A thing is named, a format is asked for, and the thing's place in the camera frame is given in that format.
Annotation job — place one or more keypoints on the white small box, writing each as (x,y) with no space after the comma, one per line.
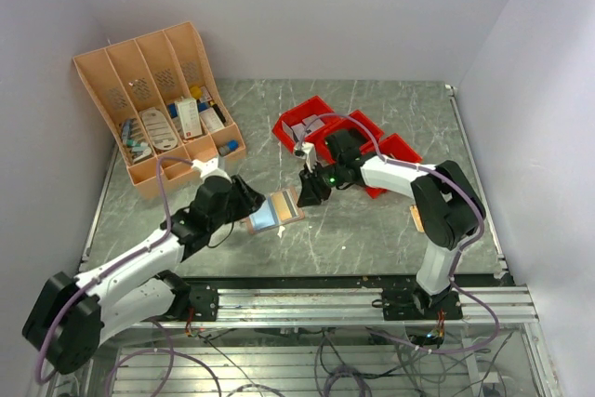
(211,120)

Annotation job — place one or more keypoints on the red bin with black cards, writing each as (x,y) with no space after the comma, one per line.
(360,127)

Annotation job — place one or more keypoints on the orange desk organizer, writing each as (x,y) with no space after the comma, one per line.
(158,96)

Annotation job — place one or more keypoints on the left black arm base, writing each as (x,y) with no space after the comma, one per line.
(195,304)

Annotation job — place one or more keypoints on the yellow small item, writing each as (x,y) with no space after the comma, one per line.
(197,93)

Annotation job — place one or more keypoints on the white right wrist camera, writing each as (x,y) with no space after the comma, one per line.
(307,153)

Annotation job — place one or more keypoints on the red bin with white cards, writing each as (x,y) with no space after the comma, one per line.
(314,105)

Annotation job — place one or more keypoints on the orange spiral notebook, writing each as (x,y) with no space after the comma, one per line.
(416,218)

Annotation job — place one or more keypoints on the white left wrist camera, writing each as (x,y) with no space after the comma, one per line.
(213,167)

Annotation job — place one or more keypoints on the white oval remote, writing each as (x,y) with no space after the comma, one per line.
(161,134)

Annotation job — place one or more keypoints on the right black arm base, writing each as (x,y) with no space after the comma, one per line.
(413,303)

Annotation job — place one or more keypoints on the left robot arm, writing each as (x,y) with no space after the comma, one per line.
(73,316)

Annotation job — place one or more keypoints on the aluminium rail frame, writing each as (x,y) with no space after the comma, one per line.
(322,337)

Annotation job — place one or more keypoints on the white cards stack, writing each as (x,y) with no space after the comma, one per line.
(303,128)

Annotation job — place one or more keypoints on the blue capped bottle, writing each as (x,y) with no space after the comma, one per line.
(228,147)

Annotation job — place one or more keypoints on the white red box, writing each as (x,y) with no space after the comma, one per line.
(188,115)

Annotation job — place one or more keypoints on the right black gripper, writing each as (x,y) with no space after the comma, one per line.
(312,192)

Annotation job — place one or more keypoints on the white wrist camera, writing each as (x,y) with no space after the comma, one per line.
(307,153)
(213,167)

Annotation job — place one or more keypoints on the red bin with gold cards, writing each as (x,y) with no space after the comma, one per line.
(396,147)

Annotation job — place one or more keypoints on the pens bundle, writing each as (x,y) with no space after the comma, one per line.
(136,145)

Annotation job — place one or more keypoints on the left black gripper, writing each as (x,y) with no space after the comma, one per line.
(249,201)

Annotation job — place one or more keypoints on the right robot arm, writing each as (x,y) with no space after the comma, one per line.
(451,213)

